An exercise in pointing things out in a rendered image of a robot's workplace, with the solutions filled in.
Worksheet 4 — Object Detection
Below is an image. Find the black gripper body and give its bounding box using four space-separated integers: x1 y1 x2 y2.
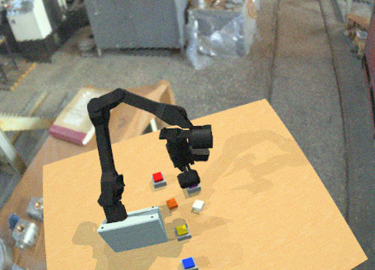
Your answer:
165 143 201 189

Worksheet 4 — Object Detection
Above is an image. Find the blue button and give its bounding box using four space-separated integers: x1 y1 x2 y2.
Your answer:
179 256 199 270

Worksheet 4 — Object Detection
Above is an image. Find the red button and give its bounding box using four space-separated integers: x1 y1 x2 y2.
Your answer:
151 172 167 189

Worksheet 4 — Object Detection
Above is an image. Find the yellow button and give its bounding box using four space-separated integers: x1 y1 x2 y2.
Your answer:
173 224 192 242

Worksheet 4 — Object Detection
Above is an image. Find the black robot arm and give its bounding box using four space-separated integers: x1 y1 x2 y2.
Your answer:
87 88 213 224

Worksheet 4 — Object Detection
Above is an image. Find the orange block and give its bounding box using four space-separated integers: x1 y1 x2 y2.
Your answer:
166 198 178 210

